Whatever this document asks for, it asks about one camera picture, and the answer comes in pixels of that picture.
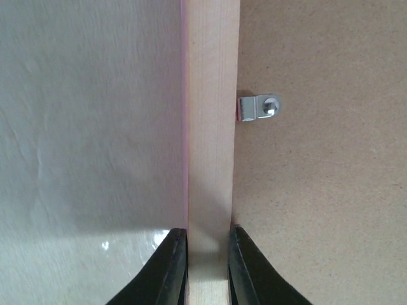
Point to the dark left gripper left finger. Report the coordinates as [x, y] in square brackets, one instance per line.
[162, 280]

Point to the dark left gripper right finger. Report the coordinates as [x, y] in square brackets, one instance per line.
[253, 280]

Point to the pink picture frame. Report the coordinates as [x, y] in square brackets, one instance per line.
[320, 187]

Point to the metal frame retaining clip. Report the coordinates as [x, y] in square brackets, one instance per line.
[251, 108]

